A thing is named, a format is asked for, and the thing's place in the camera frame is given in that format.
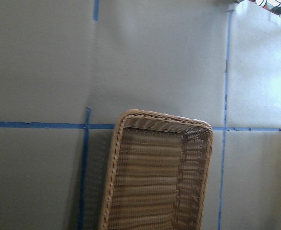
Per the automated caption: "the brown wicker basket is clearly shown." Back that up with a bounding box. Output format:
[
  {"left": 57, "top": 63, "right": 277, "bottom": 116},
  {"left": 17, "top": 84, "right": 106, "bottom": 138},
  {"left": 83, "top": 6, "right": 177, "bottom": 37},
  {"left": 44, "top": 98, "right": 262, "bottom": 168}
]
[{"left": 98, "top": 109, "right": 213, "bottom": 230}]

